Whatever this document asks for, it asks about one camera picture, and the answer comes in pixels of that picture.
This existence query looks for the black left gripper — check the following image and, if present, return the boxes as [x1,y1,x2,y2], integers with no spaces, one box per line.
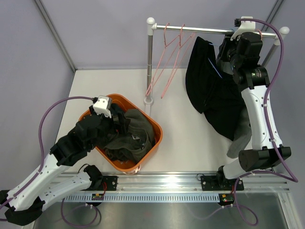
[88,105,130,150]

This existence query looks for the blue hanger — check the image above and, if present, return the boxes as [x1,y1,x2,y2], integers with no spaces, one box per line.
[207,28,235,80]

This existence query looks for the olive green shorts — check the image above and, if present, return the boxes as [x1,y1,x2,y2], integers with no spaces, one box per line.
[97,109,154,164]

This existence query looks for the black shorts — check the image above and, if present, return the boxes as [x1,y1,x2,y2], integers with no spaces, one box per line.
[185,37,244,141]

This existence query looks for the navy blue shorts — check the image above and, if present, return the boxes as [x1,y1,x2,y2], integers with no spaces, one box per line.
[110,103,125,114]

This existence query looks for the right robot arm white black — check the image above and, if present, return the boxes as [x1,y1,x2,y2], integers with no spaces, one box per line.
[216,31,291,189]

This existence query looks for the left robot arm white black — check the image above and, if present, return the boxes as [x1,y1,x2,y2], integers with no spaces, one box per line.
[0,113,130,226]

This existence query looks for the grey shorts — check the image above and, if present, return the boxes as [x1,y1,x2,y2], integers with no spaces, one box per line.
[227,107,252,158]

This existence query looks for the orange plastic basket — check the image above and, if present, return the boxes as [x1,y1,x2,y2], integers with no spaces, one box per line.
[78,94,163,173]

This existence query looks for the metal clothes rack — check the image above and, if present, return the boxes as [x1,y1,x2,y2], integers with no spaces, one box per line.
[144,17,290,106]

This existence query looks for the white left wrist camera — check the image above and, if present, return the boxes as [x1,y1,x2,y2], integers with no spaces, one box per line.
[93,95,112,118]

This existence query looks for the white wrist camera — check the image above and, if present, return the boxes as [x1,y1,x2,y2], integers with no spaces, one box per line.
[93,95,112,118]
[230,16,256,41]

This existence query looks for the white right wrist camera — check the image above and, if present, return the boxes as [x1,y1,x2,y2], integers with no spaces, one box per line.
[230,16,256,41]

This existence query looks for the aluminium mounting rail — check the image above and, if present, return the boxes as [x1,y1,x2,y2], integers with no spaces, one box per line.
[102,172,290,193]

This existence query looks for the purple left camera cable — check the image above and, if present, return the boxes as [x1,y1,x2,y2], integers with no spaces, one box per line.
[0,96,97,221]

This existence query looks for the purple camera cable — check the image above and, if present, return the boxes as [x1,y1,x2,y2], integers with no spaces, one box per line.
[0,96,97,221]
[240,19,299,193]

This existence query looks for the slotted cable duct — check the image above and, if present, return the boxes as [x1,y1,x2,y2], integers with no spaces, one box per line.
[65,193,220,203]

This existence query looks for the purple left floor cable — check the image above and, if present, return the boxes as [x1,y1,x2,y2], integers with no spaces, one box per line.
[61,199,102,227]

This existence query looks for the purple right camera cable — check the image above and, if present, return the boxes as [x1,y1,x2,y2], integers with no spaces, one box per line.
[240,19,299,193]

